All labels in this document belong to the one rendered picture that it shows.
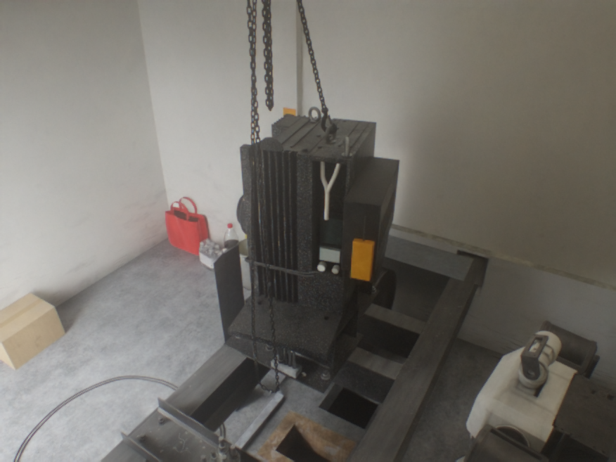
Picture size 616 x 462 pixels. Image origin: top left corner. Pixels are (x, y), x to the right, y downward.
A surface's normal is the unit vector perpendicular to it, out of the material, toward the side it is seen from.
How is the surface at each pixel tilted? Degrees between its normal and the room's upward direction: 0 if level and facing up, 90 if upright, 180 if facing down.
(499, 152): 90
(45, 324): 90
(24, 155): 90
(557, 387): 0
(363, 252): 90
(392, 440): 0
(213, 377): 0
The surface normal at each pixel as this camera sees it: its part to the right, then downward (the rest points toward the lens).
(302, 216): -0.32, 0.48
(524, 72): -0.51, 0.43
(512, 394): 0.00, -0.86
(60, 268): 0.86, 0.26
